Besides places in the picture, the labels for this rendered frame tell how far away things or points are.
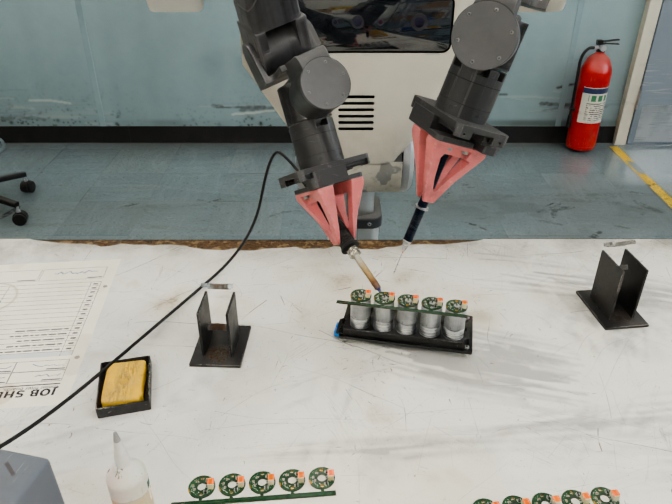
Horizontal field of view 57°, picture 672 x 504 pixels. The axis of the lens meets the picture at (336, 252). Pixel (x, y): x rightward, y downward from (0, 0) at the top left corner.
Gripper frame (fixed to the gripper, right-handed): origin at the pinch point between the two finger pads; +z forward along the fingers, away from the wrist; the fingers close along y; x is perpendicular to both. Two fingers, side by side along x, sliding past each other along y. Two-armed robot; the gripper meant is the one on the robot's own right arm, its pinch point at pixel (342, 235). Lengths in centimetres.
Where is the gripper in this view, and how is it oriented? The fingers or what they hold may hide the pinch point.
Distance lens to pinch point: 77.9
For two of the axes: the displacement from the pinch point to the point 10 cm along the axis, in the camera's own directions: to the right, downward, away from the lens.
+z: 2.8, 9.6, 1.0
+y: 8.3, -2.9, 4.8
